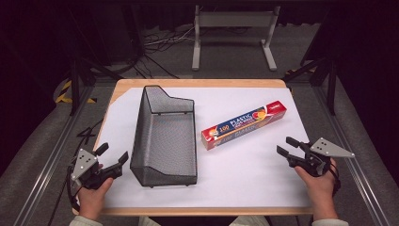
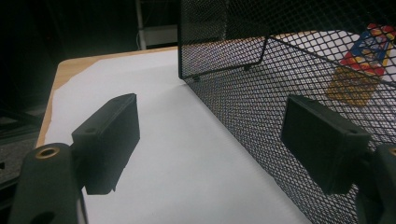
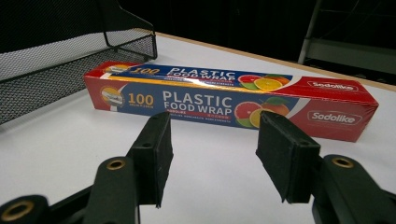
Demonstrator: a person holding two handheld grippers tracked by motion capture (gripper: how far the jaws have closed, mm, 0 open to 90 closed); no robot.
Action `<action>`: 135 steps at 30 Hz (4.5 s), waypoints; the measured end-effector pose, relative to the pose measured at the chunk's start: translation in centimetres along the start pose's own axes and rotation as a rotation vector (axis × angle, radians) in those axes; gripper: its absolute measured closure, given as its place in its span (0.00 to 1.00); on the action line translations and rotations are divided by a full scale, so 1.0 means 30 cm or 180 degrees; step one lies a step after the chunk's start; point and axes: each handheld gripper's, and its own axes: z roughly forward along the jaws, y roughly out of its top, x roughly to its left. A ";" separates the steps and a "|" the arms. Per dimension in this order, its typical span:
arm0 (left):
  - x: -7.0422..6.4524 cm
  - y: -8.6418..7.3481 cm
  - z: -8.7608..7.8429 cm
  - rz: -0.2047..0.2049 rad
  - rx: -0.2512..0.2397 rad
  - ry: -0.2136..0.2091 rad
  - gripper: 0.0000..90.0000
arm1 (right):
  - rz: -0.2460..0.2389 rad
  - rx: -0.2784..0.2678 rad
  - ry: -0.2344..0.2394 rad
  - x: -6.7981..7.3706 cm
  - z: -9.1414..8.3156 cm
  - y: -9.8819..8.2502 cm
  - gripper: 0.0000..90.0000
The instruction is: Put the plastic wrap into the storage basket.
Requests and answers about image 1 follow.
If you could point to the red and blue wrap box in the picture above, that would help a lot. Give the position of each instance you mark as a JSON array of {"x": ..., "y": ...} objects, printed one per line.
[{"x": 244, "y": 124}]

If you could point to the grey metal stand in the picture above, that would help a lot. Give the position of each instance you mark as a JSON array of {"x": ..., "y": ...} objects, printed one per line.
[{"x": 233, "y": 34}]

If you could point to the black tripod stand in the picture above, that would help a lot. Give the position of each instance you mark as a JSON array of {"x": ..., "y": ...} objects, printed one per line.
[
  {"x": 323, "y": 73},
  {"x": 82, "y": 72}
]

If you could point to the person's left hand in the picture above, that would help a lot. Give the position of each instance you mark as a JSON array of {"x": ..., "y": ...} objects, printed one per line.
[{"x": 92, "y": 197}]

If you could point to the white paper sheet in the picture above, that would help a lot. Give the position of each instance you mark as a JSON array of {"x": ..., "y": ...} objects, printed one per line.
[{"x": 219, "y": 175}]

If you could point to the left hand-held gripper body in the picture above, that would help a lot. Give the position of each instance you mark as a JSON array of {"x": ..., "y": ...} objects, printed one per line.
[{"x": 85, "y": 171}]

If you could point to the person's right hand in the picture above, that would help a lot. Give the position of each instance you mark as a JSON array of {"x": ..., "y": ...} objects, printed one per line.
[{"x": 316, "y": 188}]

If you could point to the aluminium floor rail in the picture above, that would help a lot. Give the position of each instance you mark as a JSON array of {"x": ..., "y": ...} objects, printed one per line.
[
  {"x": 351, "y": 157},
  {"x": 50, "y": 163}
]

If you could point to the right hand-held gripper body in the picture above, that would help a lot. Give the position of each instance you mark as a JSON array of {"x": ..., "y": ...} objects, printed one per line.
[{"x": 320, "y": 157}]

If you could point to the yellow and black hazard tape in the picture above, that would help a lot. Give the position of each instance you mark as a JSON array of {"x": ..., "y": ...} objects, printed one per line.
[{"x": 67, "y": 92}]

